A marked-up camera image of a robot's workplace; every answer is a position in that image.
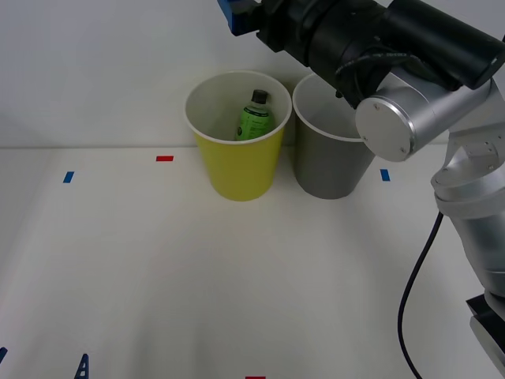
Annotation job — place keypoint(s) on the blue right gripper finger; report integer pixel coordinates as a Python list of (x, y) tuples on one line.
[(236, 17)]

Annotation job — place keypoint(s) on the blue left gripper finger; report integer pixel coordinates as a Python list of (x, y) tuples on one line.
[(2, 355), (83, 369)]

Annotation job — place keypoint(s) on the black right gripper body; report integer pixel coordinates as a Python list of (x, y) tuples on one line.
[(286, 27)]

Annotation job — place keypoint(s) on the green label plastic bottle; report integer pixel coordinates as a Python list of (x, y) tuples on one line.
[(254, 120)]

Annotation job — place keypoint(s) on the silver and black right arm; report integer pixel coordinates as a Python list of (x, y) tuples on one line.
[(426, 98)]

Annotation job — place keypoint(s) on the grey plastic bin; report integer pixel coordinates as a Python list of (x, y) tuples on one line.
[(327, 166)]

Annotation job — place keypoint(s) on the yellow-green plastic bin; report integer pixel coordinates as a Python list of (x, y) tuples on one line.
[(240, 169)]

